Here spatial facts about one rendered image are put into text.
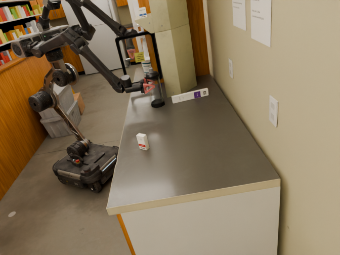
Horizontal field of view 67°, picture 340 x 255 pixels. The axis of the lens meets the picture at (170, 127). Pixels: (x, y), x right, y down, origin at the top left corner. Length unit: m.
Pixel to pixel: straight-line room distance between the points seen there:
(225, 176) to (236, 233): 0.28
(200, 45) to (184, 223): 1.51
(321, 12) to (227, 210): 0.77
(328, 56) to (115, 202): 0.88
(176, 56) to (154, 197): 1.09
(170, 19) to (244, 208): 1.24
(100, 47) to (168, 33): 5.19
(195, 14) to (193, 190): 1.50
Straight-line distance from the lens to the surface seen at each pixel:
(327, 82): 0.77
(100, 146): 2.97
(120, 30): 2.18
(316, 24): 0.79
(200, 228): 1.19
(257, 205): 1.16
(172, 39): 1.82
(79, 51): 1.75
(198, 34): 2.21
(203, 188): 1.06
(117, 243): 2.22
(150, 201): 1.05
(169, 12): 1.81
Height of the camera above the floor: 1.66
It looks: 29 degrees down
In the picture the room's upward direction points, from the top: 11 degrees counter-clockwise
